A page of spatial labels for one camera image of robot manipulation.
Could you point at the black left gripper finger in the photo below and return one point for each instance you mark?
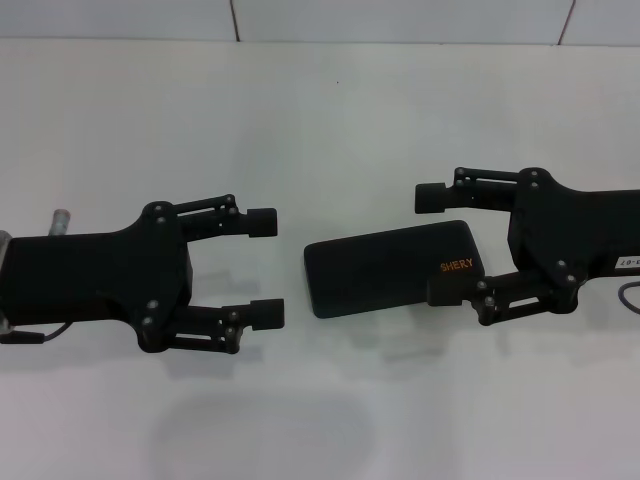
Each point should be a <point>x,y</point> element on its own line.
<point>267,314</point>
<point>262,222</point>

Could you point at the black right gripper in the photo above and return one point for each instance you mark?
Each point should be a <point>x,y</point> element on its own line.
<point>575,235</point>

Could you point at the black glasses case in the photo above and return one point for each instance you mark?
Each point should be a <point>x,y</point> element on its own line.
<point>375,270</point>

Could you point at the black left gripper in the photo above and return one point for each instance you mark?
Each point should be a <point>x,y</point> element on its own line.
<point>90,275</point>

